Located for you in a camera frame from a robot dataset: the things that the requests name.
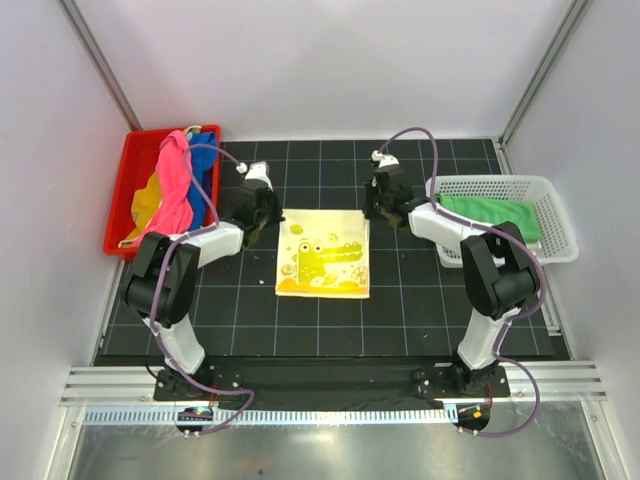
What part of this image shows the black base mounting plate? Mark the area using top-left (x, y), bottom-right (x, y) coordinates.
top-left (153, 356), bottom-right (511, 412)

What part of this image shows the pink towel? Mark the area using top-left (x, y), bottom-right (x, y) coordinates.
top-left (134, 130), bottom-right (193, 246)

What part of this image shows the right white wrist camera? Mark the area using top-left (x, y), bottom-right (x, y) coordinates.
top-left (371, 150), bottom-right (401, 173)

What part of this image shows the green towel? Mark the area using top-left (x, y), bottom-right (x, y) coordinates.
top-left (435, 193), bottom-right (543, 244)

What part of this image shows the white perforated plastic basket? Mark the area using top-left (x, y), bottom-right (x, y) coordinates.
top-left (425, 175), bottom-right (579, 265)

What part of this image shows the right aluminium frame post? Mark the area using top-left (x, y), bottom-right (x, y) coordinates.
top-left (498, 0), bottom-right (593, 150)

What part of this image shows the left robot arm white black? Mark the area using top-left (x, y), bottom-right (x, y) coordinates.
top-left (123, 179), bottom-right (284, 400)

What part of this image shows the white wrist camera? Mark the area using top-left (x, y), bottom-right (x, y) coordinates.
top-left (371, 150), bottom-right (401, 173)
top-left (235, 161), bottom-right (273, 190)

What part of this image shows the left aluminium frame post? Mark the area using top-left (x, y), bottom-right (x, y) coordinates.
top-left (58, 0), bottom-right (142, 131)

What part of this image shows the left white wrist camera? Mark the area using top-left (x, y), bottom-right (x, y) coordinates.
top-left (235, 161), bottom-right (273, 190)

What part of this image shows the aluminium frame post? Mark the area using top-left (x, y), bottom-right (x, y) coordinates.
top-left (498, 0), bottom-right (593, 150)
top-left (58, 0), bottom-right (142, 131)

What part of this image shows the red plastic bin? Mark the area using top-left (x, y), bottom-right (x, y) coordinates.
top-left (103, 125), bottom-right (221, 260)

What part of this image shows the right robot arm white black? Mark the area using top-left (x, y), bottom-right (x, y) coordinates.
top-left (363, 165), bottom-right (542, 396)

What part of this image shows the yellow towel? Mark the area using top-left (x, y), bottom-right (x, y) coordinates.
top-left (275, 209), bottom-right (370, 300)

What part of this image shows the rabbit print towel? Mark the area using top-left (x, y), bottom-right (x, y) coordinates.
top-left (527, 241), bottom-right (542, 256)

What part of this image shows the orange mustard towel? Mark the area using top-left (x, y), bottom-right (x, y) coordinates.
top-left (119, 127), bottom-right (206, 249)

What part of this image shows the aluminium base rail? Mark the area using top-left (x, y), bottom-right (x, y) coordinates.
top-left (59, 360), bottom-right (607, 407)

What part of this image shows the blue towel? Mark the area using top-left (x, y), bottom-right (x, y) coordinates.
top-left (176, 130), bottom-right (217, 233)

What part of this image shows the slotted white cable duct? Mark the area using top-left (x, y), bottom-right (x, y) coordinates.
top-left (83, 406), bottom-right (458, 428)

